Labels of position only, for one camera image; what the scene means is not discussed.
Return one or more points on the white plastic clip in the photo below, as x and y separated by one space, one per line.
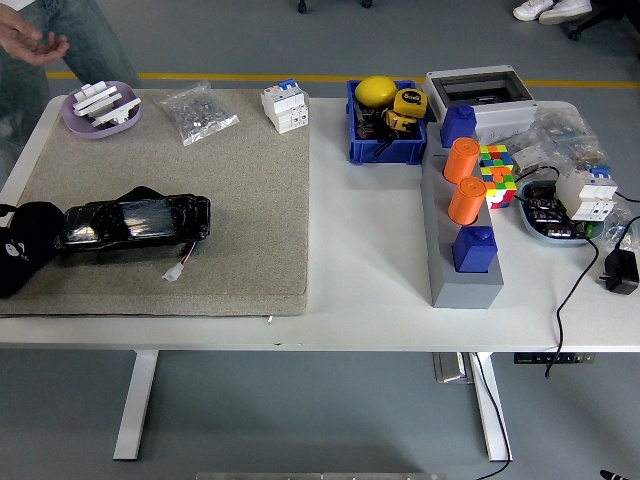
95 97
117 114

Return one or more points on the yellow round case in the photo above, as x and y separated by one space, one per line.
375 91

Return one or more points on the glossy black panel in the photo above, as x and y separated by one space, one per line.
135 220

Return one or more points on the grey block holder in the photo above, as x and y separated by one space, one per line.
465 292

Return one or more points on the white circuit breaker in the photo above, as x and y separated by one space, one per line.
585 195
282 107

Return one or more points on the clear bag of screws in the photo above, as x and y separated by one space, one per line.
197 112

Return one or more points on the clear bag of parts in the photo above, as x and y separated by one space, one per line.
620 225
565 135

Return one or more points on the black chair base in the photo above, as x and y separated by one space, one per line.
600 20

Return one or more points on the black table control panel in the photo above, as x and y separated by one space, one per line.
530 358

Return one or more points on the yellow black tape measure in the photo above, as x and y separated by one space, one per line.
399 121

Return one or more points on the person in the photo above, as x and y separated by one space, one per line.
90 30

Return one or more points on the blue block with knob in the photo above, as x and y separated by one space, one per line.
472 252
457 127

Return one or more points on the orange cylinder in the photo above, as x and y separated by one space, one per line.
460 162
465 202

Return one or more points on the grey-brown table mat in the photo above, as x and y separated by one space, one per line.
200 200

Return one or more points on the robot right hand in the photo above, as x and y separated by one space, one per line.
622 476

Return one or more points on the black brown tool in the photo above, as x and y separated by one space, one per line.
367 125

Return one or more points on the blue plastic bin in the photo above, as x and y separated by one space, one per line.
385 152

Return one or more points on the white table leg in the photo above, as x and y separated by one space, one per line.
135 405
490 410

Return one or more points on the grey enclosure box clear lid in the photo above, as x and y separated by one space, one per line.
505 117

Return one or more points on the black electronic module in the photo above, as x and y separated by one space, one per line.
542 200

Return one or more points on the person's hand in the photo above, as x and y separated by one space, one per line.
27 42

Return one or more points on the light blue dish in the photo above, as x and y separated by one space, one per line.
555 240

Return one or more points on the black power adapter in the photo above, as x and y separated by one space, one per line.
622 272

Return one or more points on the white shoe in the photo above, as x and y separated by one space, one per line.
565 12
532 9

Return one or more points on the grey box under table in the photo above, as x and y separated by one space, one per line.
450 367

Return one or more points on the purple dish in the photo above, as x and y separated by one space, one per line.
82 127

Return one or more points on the colourful puzzle cube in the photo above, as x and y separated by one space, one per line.
497 175

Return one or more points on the black rag with white marks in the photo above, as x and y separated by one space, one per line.
27 235

